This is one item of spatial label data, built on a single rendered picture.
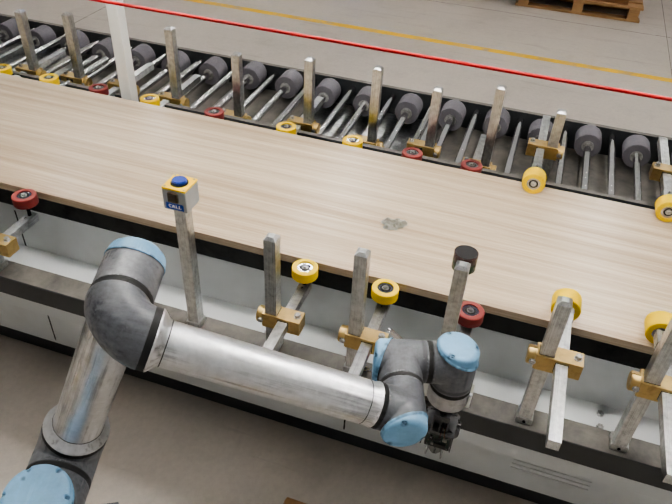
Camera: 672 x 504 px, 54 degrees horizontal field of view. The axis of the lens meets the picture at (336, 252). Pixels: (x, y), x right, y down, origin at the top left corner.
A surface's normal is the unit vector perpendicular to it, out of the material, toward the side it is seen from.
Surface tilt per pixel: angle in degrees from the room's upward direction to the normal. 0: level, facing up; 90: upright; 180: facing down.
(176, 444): 0
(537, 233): 0
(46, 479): 5
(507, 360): 90
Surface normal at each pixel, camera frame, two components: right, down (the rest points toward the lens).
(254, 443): 0.04, -0.78
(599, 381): -0.32, 0.58
